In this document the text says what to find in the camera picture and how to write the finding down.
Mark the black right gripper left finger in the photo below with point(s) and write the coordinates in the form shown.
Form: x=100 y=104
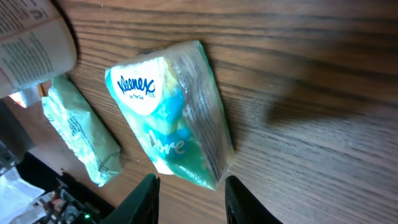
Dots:
x=141 y=206

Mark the mint green wipes packet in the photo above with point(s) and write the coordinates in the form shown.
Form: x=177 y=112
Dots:
x=82 y=130

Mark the teal candy packet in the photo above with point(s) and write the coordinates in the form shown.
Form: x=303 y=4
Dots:
x=170 y=100

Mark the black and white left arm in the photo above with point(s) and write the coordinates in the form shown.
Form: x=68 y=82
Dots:
x=31 y=192

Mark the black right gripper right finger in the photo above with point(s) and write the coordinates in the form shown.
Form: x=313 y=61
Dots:
x=242 y=207

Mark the green lid jar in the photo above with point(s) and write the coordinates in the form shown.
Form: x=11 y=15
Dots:
x=37 y=43

